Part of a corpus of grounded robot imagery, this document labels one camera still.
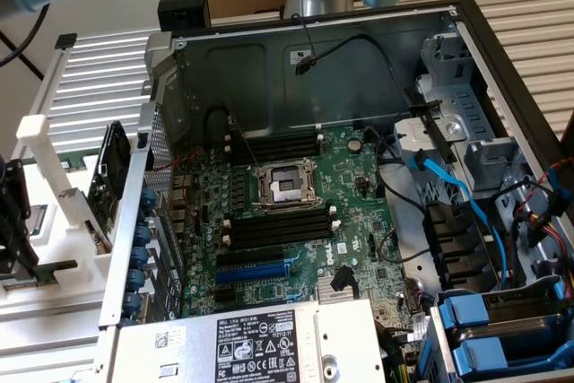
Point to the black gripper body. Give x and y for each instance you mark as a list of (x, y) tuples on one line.
[(11, 194)]

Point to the black RAM slot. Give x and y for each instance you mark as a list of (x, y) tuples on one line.
[(275, 136), (275, 142), (275, 154), (281, 224), (275, 148), (283, 238), (280, 217), (282, 231)]

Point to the CPU chip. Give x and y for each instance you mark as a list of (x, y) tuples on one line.
[(37, 221)]

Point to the white parts rack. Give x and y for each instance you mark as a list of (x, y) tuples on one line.
[(85, 266)]

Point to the black graphics card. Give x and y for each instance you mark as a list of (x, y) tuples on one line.
[(110, 176)]

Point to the blue card retention clip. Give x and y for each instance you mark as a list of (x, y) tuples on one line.
[(149, 199), (135, 278), (139, 256), (131, 300), (142, 235)]

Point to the black table end clip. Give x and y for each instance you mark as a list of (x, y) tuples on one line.
[(66, 40)]

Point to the short black expansion slot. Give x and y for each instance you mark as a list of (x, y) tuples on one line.
[(224, 295)]

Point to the long black expansion slot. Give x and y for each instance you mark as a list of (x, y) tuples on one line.
[(251, 257)]

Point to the blue expansion slot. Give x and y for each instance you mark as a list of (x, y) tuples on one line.
[(251, 273)]

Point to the thin metal locking lever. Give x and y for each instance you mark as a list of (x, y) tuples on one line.
[(244, 143)]

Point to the silver power supply unit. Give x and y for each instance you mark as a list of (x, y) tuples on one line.
[(251, 342)]

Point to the black box device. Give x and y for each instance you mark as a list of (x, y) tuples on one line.
[(184, 8)]

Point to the CPU socket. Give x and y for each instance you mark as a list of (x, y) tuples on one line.
[(284, 188)]

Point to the open PC case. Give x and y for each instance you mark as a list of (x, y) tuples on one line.
[(269, 78)]

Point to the black plug connector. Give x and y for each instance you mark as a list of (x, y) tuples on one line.
[(341, 279)]

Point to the silver chipset heatsink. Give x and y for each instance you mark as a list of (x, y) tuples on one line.
[(343, 293)]

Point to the green motherboard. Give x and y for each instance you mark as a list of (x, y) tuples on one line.
[(359, 203)]

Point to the coin cell battery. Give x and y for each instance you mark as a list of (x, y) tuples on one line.
[(355, 145)]

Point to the blue disk bay caddies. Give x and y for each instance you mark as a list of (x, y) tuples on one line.
[(489, 342)]

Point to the silver metal drive bracket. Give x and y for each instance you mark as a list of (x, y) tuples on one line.
[(430, 136)]

